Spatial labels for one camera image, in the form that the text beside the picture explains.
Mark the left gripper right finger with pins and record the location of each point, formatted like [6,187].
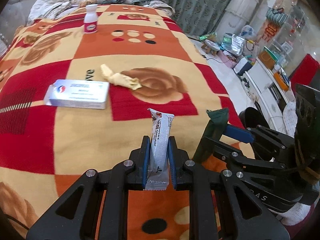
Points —
[180,177]

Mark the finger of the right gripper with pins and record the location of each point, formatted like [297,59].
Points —
[222,151]
[239,134]

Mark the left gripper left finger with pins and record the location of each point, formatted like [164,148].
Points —
[139,175]

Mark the silver snack wrapper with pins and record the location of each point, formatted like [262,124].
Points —
[158,169]

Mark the yellow cloth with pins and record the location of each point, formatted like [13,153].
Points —
[119,79]

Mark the white medicine box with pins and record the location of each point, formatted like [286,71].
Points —
[77,94]

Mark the white low cabinet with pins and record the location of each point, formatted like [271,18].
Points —
[267,95]

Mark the small round stool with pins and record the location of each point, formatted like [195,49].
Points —
[210,47]

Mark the patterned fleece blanket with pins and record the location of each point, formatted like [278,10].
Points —
[45,149]

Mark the white pink-label bottle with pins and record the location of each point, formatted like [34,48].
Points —
[91,19]

